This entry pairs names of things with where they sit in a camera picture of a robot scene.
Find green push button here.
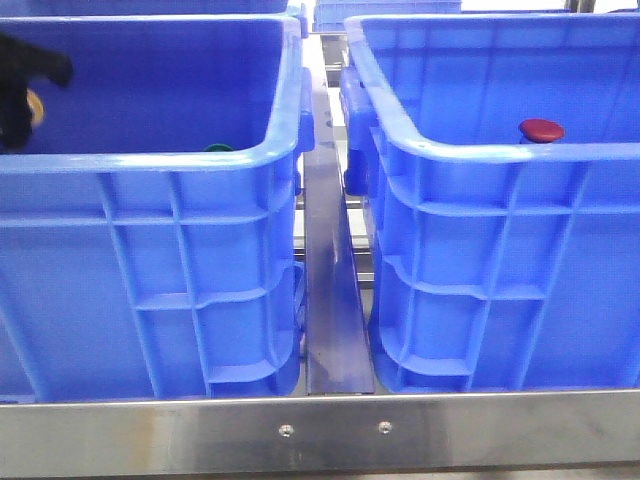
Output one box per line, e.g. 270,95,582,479
204,143,234,152

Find steel shelf front bar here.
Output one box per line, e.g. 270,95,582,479
1,390,639,478

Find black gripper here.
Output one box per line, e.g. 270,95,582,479
1,33,73,151

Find blue metal divider rail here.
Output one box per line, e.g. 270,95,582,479
302,79,376,396

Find blue plastic crate right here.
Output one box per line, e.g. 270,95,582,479
342,13,639,393

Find blue plastic crate left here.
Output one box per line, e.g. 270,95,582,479
1,15,314,404

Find blue plastic crate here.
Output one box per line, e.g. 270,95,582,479
1,15,314,404
342,13,639,393

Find red push button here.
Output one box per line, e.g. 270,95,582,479
519,118,566,144

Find distant blue crate left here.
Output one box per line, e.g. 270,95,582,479
313,0,462,33

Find yellow push button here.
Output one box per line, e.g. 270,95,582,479
26,89,45,127

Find blue crate back left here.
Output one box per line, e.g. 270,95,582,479
1,0,307,19

